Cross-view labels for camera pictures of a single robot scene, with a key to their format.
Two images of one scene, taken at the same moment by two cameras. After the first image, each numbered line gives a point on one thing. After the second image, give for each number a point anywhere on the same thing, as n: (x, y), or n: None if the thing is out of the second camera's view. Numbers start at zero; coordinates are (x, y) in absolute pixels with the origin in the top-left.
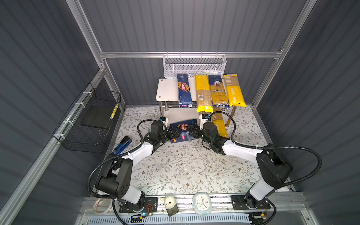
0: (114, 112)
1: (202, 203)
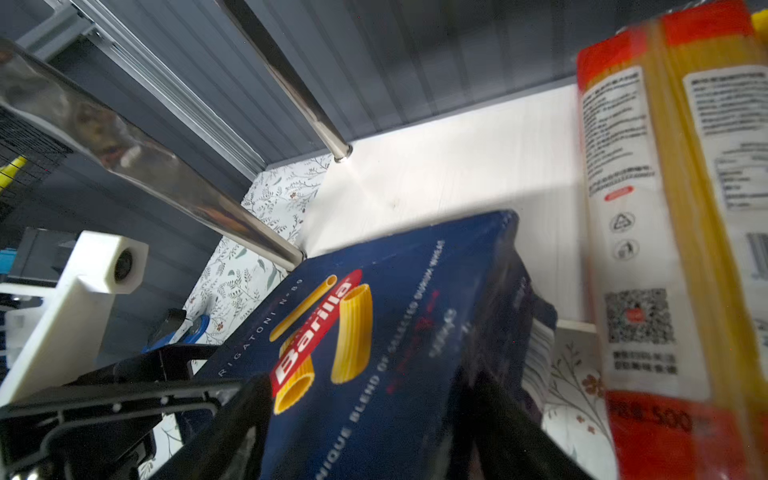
0: (8, 172)
1: None
